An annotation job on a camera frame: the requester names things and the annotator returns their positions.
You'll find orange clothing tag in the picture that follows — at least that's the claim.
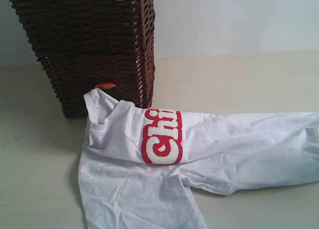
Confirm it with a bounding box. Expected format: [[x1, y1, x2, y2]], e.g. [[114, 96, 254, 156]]
[[95, 82, 116, 89]]

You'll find brown wicker basket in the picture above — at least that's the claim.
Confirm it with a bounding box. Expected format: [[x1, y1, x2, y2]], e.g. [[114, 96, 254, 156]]
[[10, 0, 155, 118]]

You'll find white t-shirt red lettering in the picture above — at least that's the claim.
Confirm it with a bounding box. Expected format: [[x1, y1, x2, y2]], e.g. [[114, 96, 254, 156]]
[[78, 89, 319, 229]]

